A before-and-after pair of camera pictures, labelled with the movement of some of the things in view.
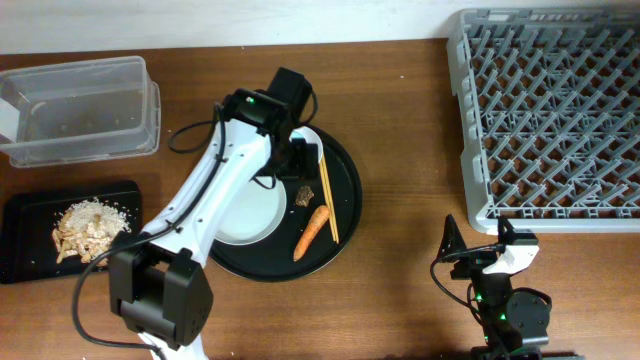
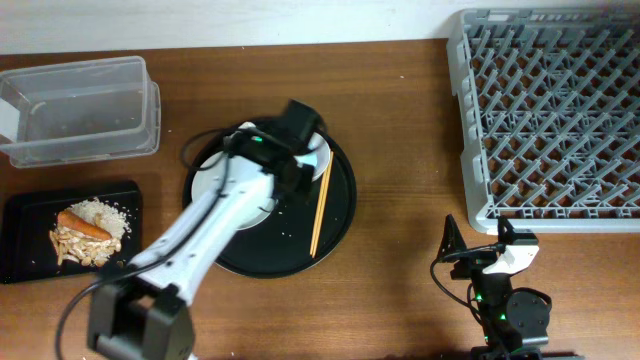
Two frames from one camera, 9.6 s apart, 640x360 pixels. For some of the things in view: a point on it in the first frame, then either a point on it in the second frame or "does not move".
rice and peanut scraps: x=86 y=231 does not move
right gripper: x=474 y=263 does not move
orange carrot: x=319 y=216 → x=80 y=226
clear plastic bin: x=79 y=111 does not move
